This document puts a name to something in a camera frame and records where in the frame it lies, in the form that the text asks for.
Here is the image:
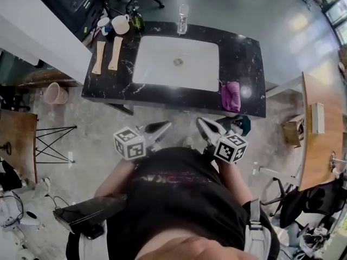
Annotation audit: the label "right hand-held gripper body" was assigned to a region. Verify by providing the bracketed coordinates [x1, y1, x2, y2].
[204, 131, 249, 165]

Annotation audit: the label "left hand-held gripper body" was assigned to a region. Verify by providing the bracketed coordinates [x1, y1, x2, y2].
[113, 126, 160, 161]

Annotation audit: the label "purple cloth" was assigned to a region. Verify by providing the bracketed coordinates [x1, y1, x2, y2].
[221, 81, 241, 112]

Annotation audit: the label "chrome faucet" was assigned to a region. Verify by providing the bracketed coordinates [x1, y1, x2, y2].
[177, 4, 190, 36]

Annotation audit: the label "person's left forearm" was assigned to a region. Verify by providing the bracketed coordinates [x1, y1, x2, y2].
[93, 158, 136, 197]

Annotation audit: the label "grey shoulder bag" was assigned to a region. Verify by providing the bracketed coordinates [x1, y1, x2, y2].
[243, 198, 272, 260]

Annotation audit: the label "person's right forearm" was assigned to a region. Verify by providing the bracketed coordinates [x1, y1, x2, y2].
[219, 160, 252, 207]

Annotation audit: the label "cardboard box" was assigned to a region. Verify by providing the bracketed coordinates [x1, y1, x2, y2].
[281, 114, 305, 148]

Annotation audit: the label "white sink basin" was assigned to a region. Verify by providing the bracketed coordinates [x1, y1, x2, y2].
[132, 35, 220, 92]

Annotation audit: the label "person's black t-shirt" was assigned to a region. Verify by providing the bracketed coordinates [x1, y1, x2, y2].
[104, 146, 280, 260]

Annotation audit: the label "black marble vanity unit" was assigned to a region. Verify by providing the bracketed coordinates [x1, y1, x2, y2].
[81, 21, 267, 120]

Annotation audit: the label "black rectangular box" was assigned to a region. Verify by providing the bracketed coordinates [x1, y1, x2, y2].
[53, 193, 128, 239]

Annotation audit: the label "pink bucket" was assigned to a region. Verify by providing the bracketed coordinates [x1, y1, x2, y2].
[44, 82, 69, 105]

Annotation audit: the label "white box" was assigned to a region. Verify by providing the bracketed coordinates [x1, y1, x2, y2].
[310, 102, 325, 134]

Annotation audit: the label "light wooden desk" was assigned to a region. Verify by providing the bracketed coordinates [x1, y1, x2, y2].
[298, 71, 347, 192]

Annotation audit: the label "black office chair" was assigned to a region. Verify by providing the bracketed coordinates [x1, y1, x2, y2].
[279, 177, 347, 230]

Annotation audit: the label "small metal stand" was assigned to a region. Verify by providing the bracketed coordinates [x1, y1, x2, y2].
[329, 151, 347, 177]

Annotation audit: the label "person's chin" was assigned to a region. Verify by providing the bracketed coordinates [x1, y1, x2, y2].
[135, 236, 255, 260]

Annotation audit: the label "dark green soap bottle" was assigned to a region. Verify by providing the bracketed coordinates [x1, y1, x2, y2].
[131, 6, 143, 31]

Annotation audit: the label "beige mug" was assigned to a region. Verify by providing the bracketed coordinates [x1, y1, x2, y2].
[111, 14, 131, 35]

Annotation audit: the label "brown wooden table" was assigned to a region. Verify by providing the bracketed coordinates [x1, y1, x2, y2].
[0, 109, 38, 185]

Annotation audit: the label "blue and white mug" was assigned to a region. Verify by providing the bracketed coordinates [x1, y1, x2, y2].
[97, 17, 113, 36]

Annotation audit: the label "black printer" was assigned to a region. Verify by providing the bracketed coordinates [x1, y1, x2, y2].
[35, 0, 102, 36]

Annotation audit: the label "black wire table legs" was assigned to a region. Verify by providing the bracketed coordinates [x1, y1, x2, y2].
[35, 125, 78, 164]

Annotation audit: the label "white desk frame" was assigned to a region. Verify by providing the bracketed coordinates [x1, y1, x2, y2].
[265, 76, 304, 100]

